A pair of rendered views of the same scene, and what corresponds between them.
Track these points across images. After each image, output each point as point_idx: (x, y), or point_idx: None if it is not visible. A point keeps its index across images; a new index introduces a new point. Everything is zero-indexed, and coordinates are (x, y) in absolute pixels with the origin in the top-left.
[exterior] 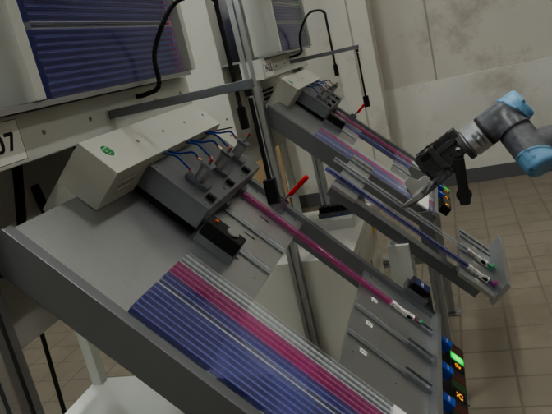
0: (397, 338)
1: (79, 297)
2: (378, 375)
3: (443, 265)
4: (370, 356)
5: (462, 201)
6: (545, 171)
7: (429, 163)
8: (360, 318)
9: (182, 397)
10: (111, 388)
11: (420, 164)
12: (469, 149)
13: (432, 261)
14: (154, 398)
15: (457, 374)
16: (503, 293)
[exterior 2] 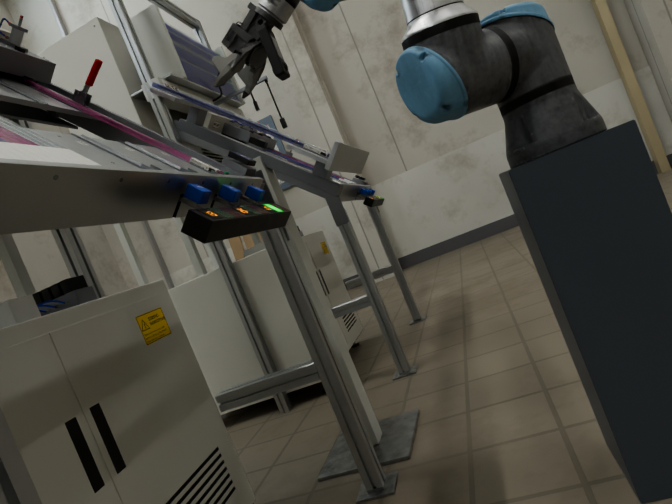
0: (169, 164)
1: None
2: (83, 151)
3: (298, 170)
4: (93, 148)
5: (276, 71)
6: (332, 0)
7: (235, 41)
8: (117, 144)
9: None
10: None
11: (227, 44)
12: (266, 12)
13: (287, 168)
14: None
15: (259, 208)
16: (334, 153)
